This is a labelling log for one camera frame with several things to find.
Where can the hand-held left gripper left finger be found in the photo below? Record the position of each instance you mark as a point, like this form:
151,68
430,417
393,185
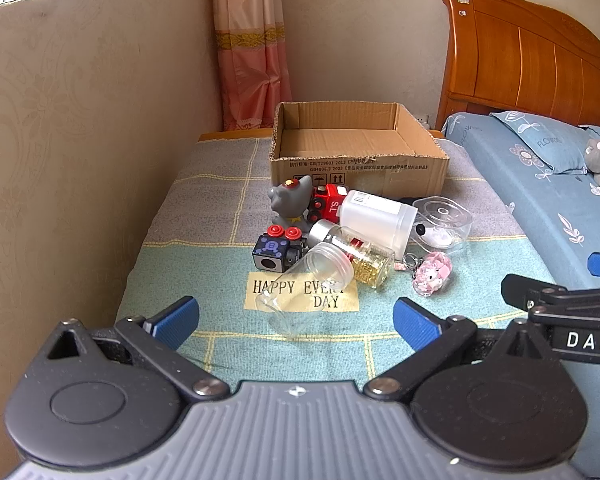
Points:
175,319

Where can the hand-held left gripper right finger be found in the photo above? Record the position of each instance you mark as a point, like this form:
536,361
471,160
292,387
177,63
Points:
415,321

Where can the glass bottle with gold flakes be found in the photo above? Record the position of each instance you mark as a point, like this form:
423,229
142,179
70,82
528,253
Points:
355,255

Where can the white plastic container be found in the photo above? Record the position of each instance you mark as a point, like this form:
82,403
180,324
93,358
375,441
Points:
375,222

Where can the clear square plastic container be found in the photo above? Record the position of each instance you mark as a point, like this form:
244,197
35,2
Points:
442,217

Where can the clear plastic jar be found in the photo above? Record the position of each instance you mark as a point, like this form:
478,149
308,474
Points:
305,290

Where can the black cube toy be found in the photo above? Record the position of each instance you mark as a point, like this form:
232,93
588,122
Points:
275,250

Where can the red toy truck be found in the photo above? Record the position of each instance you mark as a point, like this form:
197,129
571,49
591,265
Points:
327,200

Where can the grey cat figurine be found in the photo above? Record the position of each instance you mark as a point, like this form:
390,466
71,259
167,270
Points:
290,202

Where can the cardboard box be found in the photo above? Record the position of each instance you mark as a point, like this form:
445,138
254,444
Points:
345,152

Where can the blue floral bed sheet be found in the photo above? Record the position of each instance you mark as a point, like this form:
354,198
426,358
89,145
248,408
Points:
545,210

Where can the small white black figurine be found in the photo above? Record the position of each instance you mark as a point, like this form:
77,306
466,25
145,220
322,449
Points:
434,236

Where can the checked teal grey blanket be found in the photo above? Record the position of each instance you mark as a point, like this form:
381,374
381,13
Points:
205,220

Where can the blue floral pillow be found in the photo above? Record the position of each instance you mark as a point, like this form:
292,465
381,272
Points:
545,142

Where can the wooden headboard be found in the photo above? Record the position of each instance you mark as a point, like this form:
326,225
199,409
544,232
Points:
525,55

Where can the pink curtain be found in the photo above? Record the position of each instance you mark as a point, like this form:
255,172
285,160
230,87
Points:
252,45

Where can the white wall socket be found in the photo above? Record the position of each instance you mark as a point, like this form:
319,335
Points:
423,121

